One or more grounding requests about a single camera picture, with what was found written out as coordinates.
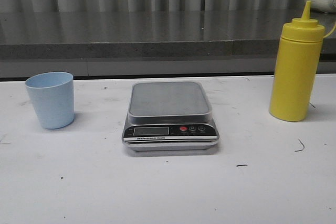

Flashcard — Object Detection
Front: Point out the grey stone counter ledge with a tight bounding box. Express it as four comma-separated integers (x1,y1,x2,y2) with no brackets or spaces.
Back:
0,8,336,78

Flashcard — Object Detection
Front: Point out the yellow squeeze bottle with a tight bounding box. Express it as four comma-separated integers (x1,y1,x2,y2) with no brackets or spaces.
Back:
269,1,335,122

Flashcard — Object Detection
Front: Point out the light blue plastic cup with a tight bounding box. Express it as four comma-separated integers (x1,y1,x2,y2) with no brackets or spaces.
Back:
25,72,75,129

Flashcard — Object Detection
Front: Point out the silver digital kitchen scale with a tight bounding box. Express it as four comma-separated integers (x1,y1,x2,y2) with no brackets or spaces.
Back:
122,81,219,152

